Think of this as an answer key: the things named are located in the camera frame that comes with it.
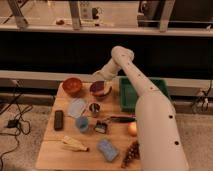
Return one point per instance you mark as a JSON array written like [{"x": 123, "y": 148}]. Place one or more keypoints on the blue sponge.
[{"x": 108, "y": 150}]

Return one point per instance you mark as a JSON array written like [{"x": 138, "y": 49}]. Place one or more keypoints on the red bowl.
[{"x": 72, "y": 86}]

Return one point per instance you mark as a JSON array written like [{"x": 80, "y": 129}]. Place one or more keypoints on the blue plastic cup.
[{"x": 82, "y": 123}]

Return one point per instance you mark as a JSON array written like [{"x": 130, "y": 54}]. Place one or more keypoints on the apple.
[{"x": 132, "y": 129}]

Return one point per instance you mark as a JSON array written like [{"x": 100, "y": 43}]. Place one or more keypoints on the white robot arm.
[{"x": 159, "y": 141}]

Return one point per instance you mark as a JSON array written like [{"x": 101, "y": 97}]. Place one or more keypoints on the black remote control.
[{"x": 58, "y": 120}]

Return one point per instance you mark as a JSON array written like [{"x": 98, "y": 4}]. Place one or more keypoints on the small metal cup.
[{"x": 94, "y": 109}]

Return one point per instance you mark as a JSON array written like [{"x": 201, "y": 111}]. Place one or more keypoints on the green plastic tray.
[{"x": 128, "y": 96}]

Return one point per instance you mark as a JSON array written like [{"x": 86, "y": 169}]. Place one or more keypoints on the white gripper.
[{"x": 99, "y": 75}]

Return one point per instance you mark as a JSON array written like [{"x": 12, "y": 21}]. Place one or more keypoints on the purple bowl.
[{"x": 99, "y": 87}]

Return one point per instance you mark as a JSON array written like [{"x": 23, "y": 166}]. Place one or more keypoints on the dark handled utensil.
[{"x": 119, "y": 119}]

